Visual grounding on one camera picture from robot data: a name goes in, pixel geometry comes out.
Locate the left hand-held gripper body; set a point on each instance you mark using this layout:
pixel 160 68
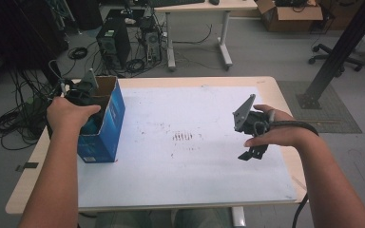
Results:
pixel 82 91

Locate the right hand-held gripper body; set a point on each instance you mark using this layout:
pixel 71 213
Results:
pixel 250 122

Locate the blue cardboard box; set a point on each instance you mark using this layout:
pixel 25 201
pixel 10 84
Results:
pixel 107 126

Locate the person's left hand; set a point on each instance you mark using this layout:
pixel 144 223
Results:
pixel 69 115

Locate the person's right hand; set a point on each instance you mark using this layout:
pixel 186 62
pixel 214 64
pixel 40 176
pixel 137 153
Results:
pixel 280 133

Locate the black computer tower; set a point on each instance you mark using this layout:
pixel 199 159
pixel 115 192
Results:
pixel 112 41

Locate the white table mat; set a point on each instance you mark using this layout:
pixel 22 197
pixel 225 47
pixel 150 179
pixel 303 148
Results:
pixel 187 171

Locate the white table leg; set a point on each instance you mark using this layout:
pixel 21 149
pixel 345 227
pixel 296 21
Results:
pixel 238 218

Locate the grey floor mat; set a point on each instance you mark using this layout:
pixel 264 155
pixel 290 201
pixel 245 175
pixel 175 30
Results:
pixel 336 117

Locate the small grey computer case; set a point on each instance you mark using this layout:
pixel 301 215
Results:
pixel 152 44

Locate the black tape strip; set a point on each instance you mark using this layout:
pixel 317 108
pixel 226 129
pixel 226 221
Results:
pixel 28 166

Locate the black office chair base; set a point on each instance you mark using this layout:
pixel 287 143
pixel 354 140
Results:
pixel 332 57

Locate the brown cardboard box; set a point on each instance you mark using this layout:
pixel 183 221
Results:
pixel 293 17

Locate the black computer mouse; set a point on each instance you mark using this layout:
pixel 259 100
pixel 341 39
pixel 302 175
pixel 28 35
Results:
pixel 214 2

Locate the light wooden desk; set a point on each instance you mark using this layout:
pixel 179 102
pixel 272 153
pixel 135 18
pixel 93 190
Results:
pixel 202 5

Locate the black keyboard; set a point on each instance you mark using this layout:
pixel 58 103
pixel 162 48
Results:
pixel 174 2

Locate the black metal post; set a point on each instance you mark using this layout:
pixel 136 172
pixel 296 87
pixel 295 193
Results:
pixel 339 60

